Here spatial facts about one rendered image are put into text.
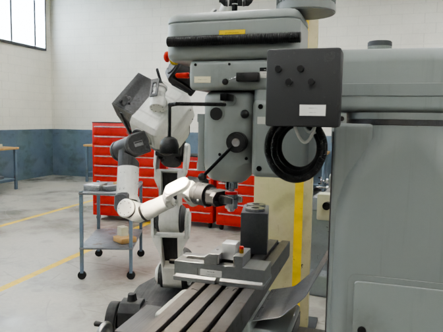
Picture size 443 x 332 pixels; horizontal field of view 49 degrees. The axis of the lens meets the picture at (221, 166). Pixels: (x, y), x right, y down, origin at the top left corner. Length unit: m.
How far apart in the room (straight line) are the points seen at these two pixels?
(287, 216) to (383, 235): 2.03
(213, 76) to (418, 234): 0.81
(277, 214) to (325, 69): 2.30
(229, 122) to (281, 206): 1.92
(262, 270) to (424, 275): 0.54
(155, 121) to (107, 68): 10.41
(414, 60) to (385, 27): 9.27
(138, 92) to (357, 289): 1.26
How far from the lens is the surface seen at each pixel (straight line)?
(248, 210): 2.18
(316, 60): 1.34
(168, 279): 2.66
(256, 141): 1.61
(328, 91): 1.33
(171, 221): 2.47
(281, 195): 3.51
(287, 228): 3.54
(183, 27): 1.71
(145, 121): 2.12
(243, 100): 1.65
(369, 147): 1.52
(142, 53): 12.08
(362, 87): 1.58
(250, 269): 1.77
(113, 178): 7.24
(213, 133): 1.68
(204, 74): 1.67
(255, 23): 1.63
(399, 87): 1.58
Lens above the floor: 1.53
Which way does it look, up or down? 6 degrees down
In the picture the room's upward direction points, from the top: 1 degrees clockwise
